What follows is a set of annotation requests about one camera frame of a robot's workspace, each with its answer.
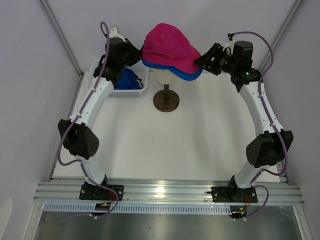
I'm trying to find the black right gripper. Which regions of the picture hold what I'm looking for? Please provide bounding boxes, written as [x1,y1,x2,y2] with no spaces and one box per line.
[193,43,238,77]

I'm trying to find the blue cap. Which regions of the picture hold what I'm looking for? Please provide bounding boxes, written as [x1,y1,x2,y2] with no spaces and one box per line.
[141,42,204,82]
[114,68,144,90]

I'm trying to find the pink cap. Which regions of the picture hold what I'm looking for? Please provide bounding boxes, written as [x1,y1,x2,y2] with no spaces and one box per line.
[192,69,202,78]
[142,23,202,81]

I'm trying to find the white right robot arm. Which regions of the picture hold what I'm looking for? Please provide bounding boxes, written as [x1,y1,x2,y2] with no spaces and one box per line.
[194,40,294,202]

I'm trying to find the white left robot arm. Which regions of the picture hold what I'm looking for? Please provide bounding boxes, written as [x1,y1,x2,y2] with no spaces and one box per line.
[57,36,142,201]

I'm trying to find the white plastic mesh basket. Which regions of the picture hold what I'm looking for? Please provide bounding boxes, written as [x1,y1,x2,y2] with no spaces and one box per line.
[88,57,150,98]

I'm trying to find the cream mannequin head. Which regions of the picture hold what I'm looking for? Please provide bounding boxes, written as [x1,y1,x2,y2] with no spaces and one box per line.
[153,68,178,85]

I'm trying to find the brown round mannequin stand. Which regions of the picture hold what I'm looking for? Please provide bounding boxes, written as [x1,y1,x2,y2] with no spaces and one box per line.
[153,84,180,113]

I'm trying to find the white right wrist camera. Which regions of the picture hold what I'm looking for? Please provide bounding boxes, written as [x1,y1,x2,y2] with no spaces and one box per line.
[223,33,238,50]

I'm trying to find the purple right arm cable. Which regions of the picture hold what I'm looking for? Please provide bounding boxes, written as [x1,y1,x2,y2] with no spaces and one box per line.
[228,30,291,218]

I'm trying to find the aluminium mounting rail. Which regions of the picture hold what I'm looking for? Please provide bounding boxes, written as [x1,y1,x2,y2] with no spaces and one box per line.
[33,177,305,206]

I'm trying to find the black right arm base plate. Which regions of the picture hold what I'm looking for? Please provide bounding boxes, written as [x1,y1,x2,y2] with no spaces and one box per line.
[206,186,258,203]

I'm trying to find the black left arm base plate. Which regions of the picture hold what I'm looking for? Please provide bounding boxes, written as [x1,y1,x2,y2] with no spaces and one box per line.
[79,182,125,201]

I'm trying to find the white slotted cable duct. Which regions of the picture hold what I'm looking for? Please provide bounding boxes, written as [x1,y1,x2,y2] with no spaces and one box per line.
[43,202,232,216]

